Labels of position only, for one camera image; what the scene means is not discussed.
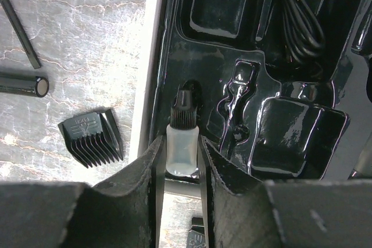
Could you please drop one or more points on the black plastic tray insert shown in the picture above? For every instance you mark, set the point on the black plastic tray insert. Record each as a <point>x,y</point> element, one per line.
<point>277,87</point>

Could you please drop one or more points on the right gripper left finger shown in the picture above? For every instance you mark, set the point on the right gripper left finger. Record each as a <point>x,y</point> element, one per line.
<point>122,211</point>

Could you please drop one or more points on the small clear oil bottle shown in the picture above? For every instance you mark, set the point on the small clear oil bottle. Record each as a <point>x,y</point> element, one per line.
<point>182,136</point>

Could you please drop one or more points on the white cardboard box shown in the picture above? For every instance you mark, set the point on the white cardboard box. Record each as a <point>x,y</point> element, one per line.
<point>144,95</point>

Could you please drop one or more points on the black cleaning brush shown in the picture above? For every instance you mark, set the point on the black cleaning brush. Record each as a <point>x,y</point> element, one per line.
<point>21,33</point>

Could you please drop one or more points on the silver black hair clipper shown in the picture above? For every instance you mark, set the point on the silver black hair clipper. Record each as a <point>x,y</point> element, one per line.
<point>362,46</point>

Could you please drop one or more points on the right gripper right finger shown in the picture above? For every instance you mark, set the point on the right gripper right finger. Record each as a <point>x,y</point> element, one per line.
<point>240,211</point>

